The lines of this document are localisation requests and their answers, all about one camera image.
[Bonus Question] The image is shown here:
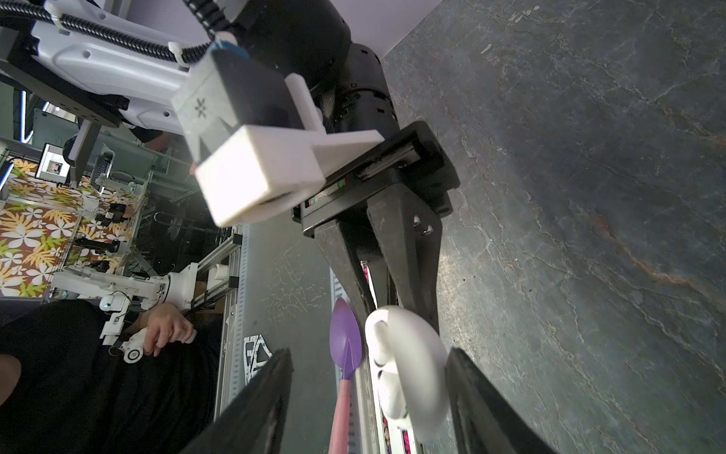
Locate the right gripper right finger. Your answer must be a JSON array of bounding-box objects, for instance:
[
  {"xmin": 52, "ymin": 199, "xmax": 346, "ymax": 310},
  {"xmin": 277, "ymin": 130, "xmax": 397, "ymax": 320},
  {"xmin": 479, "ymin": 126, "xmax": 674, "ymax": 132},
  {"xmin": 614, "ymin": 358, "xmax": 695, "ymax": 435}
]
[{"xmin": 445, "ymin": 348, "xmax": 555, "ymax": 454}]

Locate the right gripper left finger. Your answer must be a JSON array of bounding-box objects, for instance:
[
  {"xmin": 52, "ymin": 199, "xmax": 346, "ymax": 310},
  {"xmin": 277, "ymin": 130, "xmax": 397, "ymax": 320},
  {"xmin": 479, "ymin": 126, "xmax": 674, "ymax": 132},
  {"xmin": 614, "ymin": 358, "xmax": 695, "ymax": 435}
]
[{"xmin": 183, "ymin": 348, "xmax": 294, "ymax": 454}]

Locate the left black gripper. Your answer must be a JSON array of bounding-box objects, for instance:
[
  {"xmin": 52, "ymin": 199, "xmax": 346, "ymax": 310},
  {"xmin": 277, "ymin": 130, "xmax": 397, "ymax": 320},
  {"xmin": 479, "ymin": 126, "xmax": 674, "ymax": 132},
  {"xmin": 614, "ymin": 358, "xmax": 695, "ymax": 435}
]
[{"xmin": 292, "ymin": 120, "xmax": 461, "ymax": 332}]

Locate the white earbud charging case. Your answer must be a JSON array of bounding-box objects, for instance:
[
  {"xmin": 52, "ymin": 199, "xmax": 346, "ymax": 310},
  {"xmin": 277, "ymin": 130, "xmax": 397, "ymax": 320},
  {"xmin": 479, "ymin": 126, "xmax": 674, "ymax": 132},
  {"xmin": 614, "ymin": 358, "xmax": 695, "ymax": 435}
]
[{"xmin": 365, "ymin": 305, "xmax": 449, "ymax": 444}]

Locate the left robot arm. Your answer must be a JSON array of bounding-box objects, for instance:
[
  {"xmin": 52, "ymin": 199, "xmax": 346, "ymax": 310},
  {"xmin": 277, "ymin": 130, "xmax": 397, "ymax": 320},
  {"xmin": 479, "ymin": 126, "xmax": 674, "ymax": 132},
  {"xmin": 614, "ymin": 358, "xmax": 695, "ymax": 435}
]
[{"xmin": 1, "ymin": 1, "xmax": 459, "ymax": 327}]

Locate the operator's hand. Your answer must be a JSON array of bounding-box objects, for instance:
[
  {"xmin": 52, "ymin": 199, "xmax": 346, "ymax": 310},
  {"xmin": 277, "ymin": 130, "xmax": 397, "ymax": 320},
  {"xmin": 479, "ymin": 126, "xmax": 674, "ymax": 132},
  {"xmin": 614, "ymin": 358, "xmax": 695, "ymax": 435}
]
[{"xmin": 139, "ymin": 304, "xmax": 195, "ymax": 357}]

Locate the floral patterned cloth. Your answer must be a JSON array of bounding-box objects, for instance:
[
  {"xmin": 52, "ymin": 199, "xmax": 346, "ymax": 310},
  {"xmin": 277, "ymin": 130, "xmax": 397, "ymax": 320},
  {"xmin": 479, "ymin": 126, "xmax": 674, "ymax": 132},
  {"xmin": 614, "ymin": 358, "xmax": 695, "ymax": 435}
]
[{"xmin": 1, "ymin": 158, "xmax": 140, "ymax": 297}]

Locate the purple scoop pink handle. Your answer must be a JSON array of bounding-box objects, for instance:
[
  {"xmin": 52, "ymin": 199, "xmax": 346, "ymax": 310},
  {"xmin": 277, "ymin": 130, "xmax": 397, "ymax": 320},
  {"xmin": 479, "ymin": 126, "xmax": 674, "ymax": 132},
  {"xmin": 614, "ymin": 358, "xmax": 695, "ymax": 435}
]
[{"xmin": 328, "ymin": 298, "xmax": 362, "ymax": 454}]

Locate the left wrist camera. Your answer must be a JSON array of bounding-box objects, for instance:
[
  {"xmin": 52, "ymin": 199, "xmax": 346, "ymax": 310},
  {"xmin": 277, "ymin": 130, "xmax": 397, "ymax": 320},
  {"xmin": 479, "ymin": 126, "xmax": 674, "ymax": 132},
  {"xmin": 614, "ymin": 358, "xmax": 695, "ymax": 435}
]
[{"xmin": 172, "ymin": 47, "xmax": 384, "ymax": 227}]

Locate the white teleoperation handle device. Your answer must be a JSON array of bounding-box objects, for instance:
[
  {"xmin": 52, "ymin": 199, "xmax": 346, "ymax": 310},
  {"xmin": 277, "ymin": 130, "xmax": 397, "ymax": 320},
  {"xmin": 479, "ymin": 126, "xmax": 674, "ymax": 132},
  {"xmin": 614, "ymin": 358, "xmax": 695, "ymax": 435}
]
[{"xmin": 47, "ymin": 260, "xmax": 231, "ymax": 365}]

